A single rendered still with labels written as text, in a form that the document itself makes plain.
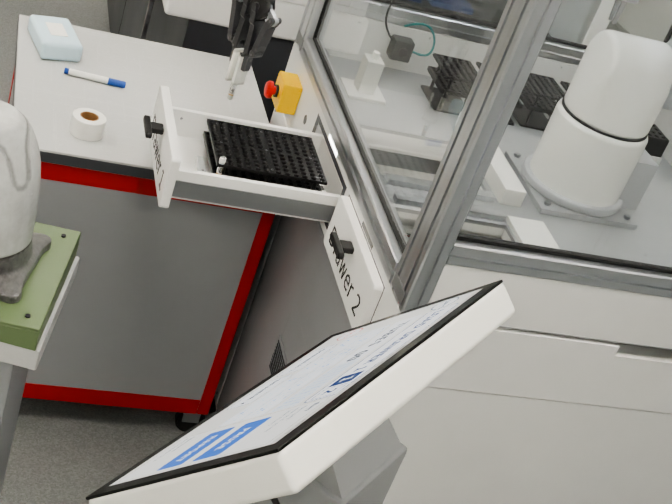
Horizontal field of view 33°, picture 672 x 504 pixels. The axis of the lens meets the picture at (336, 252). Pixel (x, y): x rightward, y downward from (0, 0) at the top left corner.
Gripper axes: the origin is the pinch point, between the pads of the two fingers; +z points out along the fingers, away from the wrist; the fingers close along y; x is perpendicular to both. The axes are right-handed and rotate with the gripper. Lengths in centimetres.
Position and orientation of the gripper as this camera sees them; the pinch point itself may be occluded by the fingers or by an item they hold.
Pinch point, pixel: (238, 66)
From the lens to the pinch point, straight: 231.5
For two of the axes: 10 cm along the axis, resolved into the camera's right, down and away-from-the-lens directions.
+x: 6.9, -1.8, 7.0
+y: 6.5, 5.7, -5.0
